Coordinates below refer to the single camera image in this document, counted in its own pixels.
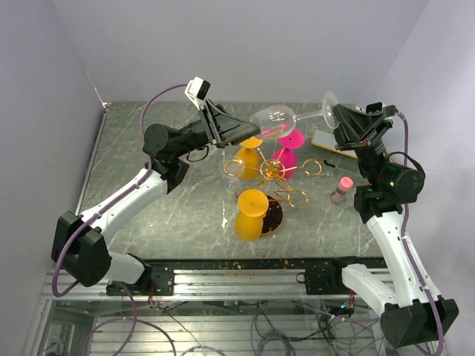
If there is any orange wine glass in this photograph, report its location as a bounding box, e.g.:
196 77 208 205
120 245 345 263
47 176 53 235
235 189 269 241
236 137 263 179

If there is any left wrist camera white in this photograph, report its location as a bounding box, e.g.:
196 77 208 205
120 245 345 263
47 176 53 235
184 76 211 110

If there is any clear wine glass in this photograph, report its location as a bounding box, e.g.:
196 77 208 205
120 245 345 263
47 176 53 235
249 92 339 139
219 155 246 197

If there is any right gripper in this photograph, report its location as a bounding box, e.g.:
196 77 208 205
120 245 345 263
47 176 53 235
330 104 393 187

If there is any magenta wine glass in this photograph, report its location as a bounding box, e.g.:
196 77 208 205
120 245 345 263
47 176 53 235
272 129 305 180

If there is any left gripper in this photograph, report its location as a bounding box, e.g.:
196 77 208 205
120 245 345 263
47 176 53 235
173 99 263 159

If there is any gold wire glass rack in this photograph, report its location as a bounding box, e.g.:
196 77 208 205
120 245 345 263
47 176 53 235
237 148 322 238

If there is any yellow rimmed white board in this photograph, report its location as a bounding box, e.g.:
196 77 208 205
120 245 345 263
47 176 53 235
311 129 357 159

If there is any aluminium frame rail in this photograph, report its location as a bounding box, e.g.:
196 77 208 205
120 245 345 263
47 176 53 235
40 267 357 297

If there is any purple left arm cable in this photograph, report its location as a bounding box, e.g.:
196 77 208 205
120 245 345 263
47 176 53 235
50 83 189 298

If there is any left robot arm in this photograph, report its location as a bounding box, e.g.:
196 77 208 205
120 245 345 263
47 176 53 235
51 100 261 297

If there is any small pink capped bottle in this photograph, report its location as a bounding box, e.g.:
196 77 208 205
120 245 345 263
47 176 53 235
330 177 354 204

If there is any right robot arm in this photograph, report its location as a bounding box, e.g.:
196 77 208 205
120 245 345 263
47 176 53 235
327 102 459 355

